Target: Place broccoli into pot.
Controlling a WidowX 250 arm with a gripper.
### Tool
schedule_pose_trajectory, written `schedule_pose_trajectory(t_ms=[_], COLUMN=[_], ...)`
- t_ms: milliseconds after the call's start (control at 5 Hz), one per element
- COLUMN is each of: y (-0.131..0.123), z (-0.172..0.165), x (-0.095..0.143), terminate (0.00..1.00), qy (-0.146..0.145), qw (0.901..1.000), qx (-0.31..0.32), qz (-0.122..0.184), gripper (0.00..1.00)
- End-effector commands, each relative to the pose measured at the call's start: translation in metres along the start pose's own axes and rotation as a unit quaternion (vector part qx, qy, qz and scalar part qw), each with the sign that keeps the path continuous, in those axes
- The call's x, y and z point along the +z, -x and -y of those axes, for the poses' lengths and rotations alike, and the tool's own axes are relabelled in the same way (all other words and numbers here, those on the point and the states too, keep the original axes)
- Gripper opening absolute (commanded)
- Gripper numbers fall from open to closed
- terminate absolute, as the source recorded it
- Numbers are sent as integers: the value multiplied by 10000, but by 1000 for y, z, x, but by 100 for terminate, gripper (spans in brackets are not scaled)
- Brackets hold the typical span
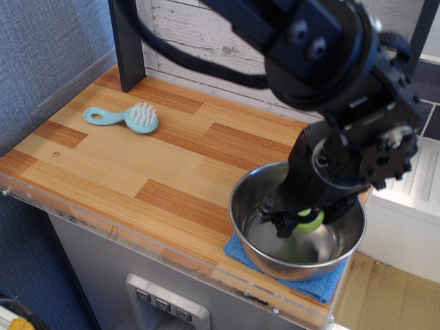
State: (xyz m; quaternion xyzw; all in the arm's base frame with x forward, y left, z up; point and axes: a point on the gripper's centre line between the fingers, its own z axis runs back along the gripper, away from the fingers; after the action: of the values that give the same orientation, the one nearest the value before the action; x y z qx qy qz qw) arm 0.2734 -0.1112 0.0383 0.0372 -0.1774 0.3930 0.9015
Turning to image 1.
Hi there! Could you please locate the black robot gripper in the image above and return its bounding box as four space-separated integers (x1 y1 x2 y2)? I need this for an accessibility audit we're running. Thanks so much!
258 126 371 238

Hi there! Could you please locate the green toy broccoli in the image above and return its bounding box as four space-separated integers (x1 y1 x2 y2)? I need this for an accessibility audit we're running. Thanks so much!
294 208 325 234

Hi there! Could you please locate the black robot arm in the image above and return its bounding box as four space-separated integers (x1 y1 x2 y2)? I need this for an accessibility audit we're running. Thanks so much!
208 1 421 237

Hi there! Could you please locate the stainless steel pot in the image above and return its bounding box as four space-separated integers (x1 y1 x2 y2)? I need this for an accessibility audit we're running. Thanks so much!
229 162 366 281

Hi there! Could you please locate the blue cloth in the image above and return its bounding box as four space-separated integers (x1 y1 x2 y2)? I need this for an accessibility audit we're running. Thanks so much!
223 234 347 304

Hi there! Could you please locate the white ribbed box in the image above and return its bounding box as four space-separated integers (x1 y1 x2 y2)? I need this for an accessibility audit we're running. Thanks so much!
358 137 439 283

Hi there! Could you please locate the grey cabinet with buttons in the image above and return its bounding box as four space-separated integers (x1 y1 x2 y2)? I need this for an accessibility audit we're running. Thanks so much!
49 215 298 329

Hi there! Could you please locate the light blue toy brush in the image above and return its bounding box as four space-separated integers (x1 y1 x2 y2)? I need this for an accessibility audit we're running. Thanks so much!
83 102 159 134

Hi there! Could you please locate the yellow black object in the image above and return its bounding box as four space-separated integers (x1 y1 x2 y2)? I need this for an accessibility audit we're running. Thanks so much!
1 295 51 330

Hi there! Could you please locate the black left frame post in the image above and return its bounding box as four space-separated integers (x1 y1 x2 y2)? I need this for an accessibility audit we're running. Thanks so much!
108 0 146 92

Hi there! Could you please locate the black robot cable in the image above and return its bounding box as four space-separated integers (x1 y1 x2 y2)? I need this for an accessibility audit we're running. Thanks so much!
115 0 272 91

